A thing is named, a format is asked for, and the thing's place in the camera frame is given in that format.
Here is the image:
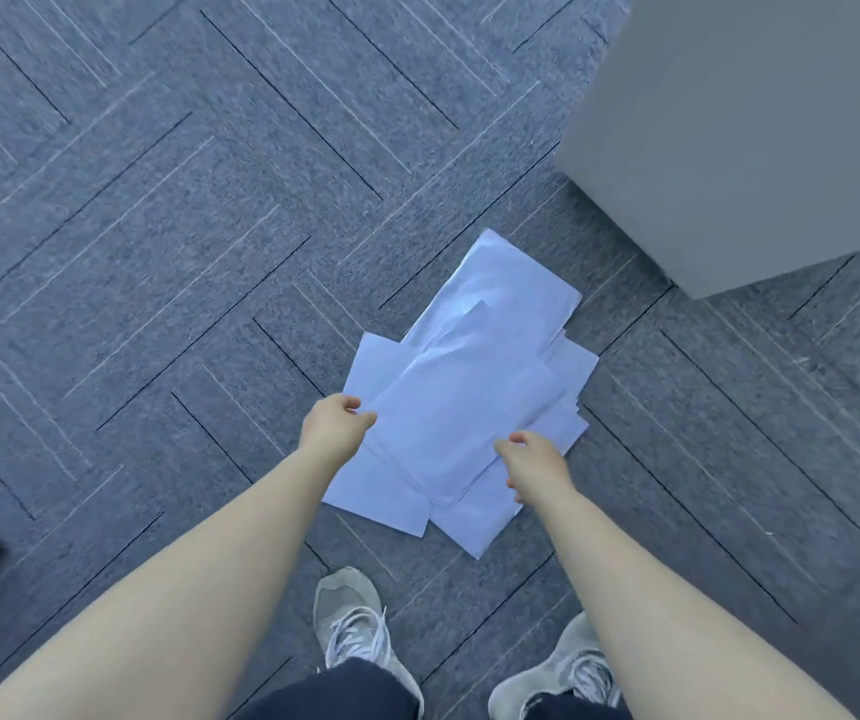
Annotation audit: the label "person's left hand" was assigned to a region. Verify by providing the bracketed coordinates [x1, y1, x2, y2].
[297, 393, 379, 470]

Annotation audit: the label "person's right hand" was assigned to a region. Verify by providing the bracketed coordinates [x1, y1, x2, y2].
[494, 430, 578, 508]

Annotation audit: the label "white paper sheet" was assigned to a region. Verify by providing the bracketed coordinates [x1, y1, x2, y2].
[542, 329, 600, 432]
[364, 350, 560, 509]
[430, 412, 590, 561]
[402, 228, 583, 362]
[322, 332, 432, 538]

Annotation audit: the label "person's right forearm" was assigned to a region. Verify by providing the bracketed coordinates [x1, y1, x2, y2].
[523, 485, 860, 720]

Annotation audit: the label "person's left forearm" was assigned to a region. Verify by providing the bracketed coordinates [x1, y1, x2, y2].
[0, 446, 344, 720]

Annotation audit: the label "grey right sneaker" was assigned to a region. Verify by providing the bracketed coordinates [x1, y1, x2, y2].
[487, 611, 623, 720]

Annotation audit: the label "grey sneaker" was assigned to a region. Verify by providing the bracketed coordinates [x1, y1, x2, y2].
[313, 566, 425, 719]
[487, 611, 623, 720]

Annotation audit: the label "grey left sneaker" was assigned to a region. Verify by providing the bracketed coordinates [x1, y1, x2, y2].
[313, 566, 425, 719]

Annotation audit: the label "dark trousers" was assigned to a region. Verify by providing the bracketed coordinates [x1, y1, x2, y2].
[233, 657, 630, 720]

